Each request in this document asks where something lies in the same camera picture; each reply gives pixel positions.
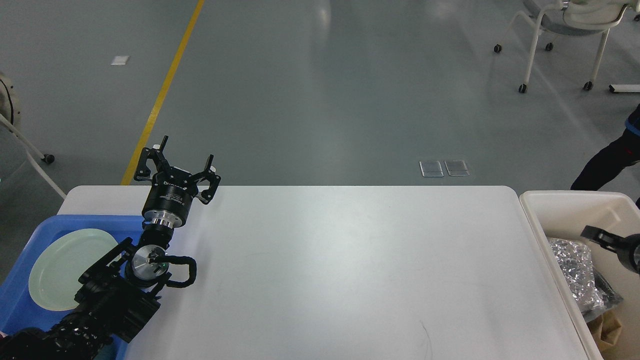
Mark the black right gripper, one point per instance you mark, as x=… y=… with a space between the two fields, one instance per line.
x=627 y=248

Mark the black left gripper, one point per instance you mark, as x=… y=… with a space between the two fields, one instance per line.
x=170 y=199

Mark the silver foil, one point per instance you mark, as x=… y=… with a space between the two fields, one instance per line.
x=593 y=294

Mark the brown paper bag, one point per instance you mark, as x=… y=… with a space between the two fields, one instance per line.
x=605 y=330

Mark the pale green plate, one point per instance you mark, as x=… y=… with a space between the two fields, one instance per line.
x=54 y=277

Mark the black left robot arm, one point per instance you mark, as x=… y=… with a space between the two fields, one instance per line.
x=154 y=266

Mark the white plastic bin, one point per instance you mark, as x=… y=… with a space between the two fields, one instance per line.
x=563 y=214

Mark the person in black clothes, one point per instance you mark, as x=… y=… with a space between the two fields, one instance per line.
x=611 y=160

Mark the floor outlet plate right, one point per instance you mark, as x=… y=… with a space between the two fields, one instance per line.
x=456 y=168

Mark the floor outlet plate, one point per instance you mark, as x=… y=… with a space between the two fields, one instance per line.
x=431 y=169
x=456 y=168

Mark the grey chair at left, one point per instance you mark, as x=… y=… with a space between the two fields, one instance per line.
x=11 y=119

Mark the floor outlet plate left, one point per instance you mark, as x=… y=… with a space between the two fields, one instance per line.
x=431 y=169

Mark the blue plastic tray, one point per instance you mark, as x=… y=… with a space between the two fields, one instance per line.
x=20 y=310

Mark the white rolling chair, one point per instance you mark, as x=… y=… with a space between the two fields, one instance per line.
x=568 y=18

